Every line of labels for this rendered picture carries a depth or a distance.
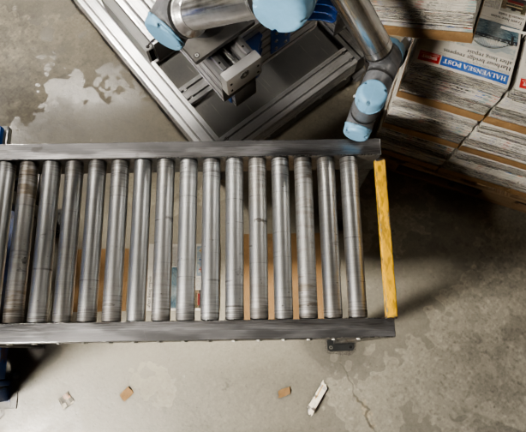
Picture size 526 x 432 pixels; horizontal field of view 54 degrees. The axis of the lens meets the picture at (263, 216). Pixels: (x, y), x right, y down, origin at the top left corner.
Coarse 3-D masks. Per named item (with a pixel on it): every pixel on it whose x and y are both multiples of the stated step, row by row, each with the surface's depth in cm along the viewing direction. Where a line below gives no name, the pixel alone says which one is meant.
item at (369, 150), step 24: (0, 144) 146; (24, 144) 146; (48, 144) 146; (72, 144) 146; (96, 144) 146; (120, 144) 146; (144, 144) 146; (168, 144) 146; (192, 144) 146; (216, 144) 146; (240, 144) 146; (264, 144) 146; (288, 144) 146; (312, 144) 146; (336, 144) 146; (360, 144) 146; (312, 168) 155; (336, 168) 155; (360, 168) 155
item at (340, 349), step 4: (328, 340) 209; (332, 340) 209; (328, 344) 209; (332, 344) 209; (336, 344) 208; (340, 344) 208; (344, 344) 208; (348, 344) 209; (352, 344) 209; (328, 348) 208; (332, 348) 208; (336, 348) 208; (340, 348) 208; (344, 348) 208; (348, 348) 208; (352, 348) 208; (328, 352) 208; (332, 352) 208; (336, 352) 208; (340, 352) 208; (344, 352) 208; (348, 352) 208; (352, 352) 208
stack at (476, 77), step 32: (512, 0) 154; (480, 32) 152; (512, 32) 152; (416, 64) 151; (448, 64) 149; (480, 64) 149; (512, 64) 149; (448, 96) 161; (480, 96) 155; (512, 96) 151; (384, 128) 195; (416, 128) 186; (448, 128) 178; (480, 128) 172; (448, 160) 202; (480, 160) 192; (480, 192) 219
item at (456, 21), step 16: (384, 0) 140; (400, 0) 138; (416, 0) 136; (432, 0) 134; (448, 0) 132; (464, 0) 130; (480, 0) 140; (384, 16) 146; (400, 16) 143; (416, 16) 141; (432, 16) 139; (448, 16) 137; (464, 16) 135; (464, 32) 140
